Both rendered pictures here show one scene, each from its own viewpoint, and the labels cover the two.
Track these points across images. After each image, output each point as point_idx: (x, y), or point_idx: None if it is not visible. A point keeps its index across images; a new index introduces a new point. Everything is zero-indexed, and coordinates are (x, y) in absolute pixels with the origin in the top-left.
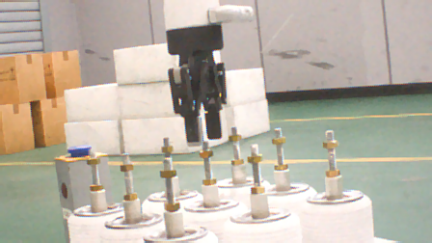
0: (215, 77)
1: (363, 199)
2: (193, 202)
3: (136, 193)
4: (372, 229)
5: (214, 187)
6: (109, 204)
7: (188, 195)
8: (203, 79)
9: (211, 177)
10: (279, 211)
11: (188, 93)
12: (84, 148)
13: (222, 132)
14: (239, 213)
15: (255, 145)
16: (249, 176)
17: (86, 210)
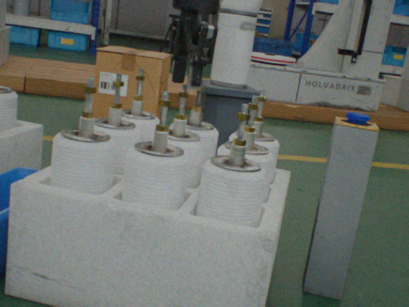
0: (184, 33)
1: (58, 134)
2: (197, 136)
3: (193, 106)
4: (52, 163)
5: (174, 120)
6: (263, 138)
7: (229, 145)
8: (177, 31)
9: (179, 113)
10: (105, 124)
11: (169, 38)
12: (346, 112)
13: (188, 83)
14: (132, 125)
15: (117, 73)
16: (245, 169)
17: (262, 135)
